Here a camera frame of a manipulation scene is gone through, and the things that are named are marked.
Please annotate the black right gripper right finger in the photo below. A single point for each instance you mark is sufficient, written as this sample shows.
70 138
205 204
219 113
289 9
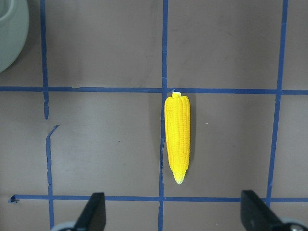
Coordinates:
256 216

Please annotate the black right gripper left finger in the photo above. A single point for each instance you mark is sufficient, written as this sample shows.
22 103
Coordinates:
93 216

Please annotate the yellow corn cob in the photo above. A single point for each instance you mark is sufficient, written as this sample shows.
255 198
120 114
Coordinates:
178 134

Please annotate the pale green steel pot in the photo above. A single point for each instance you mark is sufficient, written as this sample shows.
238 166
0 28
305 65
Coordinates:
14 24

